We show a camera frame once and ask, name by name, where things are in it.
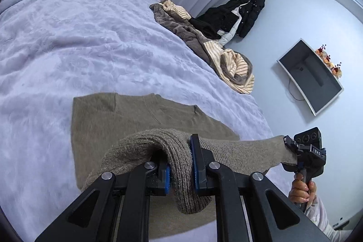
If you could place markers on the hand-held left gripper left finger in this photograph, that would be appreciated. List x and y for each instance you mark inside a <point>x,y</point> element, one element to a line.
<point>167,179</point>

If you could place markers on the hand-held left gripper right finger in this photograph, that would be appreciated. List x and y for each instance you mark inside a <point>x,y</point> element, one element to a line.
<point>195,162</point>

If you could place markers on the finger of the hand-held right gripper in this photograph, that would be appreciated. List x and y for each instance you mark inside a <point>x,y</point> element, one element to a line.
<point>292,143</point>

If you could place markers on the brown knit sweater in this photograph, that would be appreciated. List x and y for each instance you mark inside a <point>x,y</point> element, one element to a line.
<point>113,123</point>

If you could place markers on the person's right forearm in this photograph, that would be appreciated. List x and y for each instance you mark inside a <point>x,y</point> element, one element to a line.
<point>320,216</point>

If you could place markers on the person's right hand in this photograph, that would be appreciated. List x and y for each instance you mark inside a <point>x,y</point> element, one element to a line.
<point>299,192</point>

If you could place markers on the dried flower decoration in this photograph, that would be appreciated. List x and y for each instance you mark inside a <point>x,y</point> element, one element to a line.
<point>326,56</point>

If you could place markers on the brown striped fleece robe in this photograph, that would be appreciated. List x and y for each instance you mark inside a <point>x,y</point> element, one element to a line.
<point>227,60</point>

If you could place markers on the white garment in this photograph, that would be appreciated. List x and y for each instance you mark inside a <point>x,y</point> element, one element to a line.
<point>228,38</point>

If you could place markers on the black jacket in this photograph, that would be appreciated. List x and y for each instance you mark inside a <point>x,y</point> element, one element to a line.
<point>252,12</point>

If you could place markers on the lavender plush blanket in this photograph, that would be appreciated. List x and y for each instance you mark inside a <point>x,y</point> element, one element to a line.
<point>85,32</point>

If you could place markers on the wall-mounted curved monitor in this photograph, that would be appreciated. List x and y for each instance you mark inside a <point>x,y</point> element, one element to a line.
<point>309,74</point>

